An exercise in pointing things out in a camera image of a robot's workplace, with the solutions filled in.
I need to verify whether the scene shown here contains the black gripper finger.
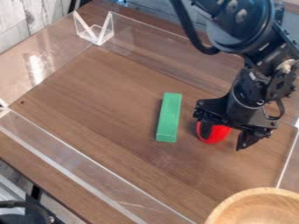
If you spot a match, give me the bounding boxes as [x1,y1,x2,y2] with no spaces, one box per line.
[200,120,213,140]
[236,130,271,151]

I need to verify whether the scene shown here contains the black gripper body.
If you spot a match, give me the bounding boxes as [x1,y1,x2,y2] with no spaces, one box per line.
[192,95,279,132]

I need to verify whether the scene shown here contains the red plush strawberry toy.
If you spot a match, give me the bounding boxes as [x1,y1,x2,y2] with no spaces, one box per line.
[196,122,231,144]

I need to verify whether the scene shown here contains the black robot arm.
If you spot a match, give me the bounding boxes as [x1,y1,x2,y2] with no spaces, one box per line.
[169,0,299,151]

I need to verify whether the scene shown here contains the green rectangular block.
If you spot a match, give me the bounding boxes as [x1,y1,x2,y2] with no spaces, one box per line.
[154,93,182,143]

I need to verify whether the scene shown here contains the wooden bowl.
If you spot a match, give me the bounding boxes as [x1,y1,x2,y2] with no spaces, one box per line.
[204,187,299,224]

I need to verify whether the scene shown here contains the clear acrylic enclosure wall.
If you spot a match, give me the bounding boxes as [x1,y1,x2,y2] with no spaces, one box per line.
[0,5,299,224]

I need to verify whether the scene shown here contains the clear acrylic corner bracket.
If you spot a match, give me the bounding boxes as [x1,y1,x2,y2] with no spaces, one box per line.
[72,11,114,46]

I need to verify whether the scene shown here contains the black clamp with cable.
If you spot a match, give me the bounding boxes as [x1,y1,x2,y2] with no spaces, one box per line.
[0,199,64,224]

